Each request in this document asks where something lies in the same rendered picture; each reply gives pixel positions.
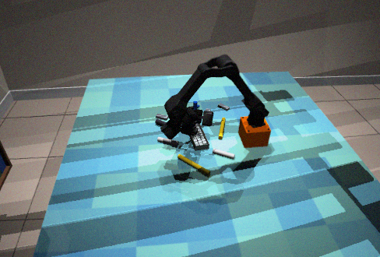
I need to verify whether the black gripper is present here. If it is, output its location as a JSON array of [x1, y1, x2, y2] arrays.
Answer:
[[189, 109, 213, 126]]

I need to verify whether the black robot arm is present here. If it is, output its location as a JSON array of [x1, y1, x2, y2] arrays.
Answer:
[[160, 55, 269, 139]]

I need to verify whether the grey keyboard with keys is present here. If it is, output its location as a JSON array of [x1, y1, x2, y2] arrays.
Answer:
[[189, 123, 209, 151]]

